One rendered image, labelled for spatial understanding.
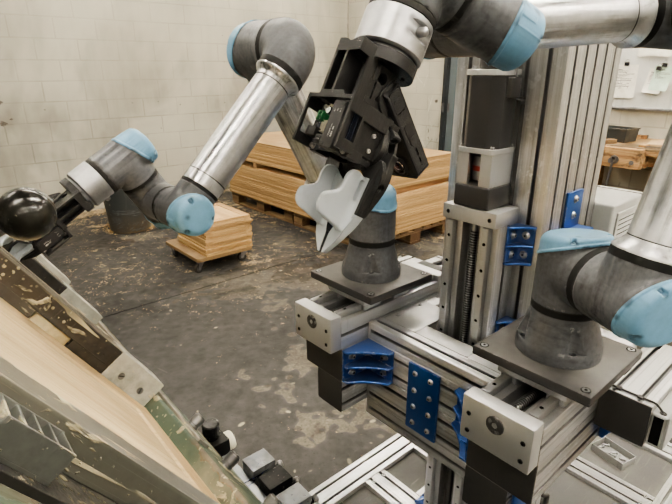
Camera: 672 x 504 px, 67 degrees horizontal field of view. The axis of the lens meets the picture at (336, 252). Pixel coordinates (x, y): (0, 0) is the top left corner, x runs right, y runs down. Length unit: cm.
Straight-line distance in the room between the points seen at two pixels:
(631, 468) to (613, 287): 140
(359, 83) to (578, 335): 63
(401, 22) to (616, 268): 49
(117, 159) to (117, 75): 530
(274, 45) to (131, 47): 537
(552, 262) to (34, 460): 77
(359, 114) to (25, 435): 39
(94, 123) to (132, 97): 51
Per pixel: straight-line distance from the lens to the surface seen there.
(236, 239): 419
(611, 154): 494
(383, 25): 54
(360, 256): 123
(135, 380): 109
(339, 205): 52
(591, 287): 87
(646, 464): 223
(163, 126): 649
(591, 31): 85
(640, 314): 82
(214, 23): 681
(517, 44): 63
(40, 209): 40
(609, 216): 135
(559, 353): 98
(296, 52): 102
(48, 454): 48
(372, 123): 51
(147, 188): 103
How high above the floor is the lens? 153
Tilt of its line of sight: 20 degrees down
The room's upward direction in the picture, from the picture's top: straight up
